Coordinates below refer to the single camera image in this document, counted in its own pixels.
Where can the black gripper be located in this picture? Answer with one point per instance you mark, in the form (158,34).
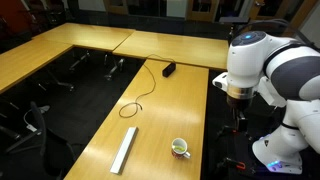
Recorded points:
(239,102)

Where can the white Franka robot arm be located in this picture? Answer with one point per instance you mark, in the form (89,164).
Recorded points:
(246,60)

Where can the yellow marker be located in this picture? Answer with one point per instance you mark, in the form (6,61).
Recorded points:
(180,148)

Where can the white mug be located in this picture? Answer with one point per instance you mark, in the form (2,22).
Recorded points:
(176,154)

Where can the small black box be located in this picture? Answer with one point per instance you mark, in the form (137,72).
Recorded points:
(169,69)

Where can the wooden door with glass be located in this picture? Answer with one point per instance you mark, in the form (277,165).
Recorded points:
(115,5)
(201,8)

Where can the long white flat bar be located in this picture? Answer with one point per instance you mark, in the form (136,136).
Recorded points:
(124,150)

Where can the metal table leg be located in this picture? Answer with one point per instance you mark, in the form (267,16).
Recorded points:
(61,83)
(114,68)
(80,61)

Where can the black office chair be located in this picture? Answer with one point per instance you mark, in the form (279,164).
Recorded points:
(43,140)

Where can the red armchair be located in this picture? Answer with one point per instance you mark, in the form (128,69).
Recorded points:
(13,13)

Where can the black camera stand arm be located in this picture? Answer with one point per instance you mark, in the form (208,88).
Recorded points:
(231,33)

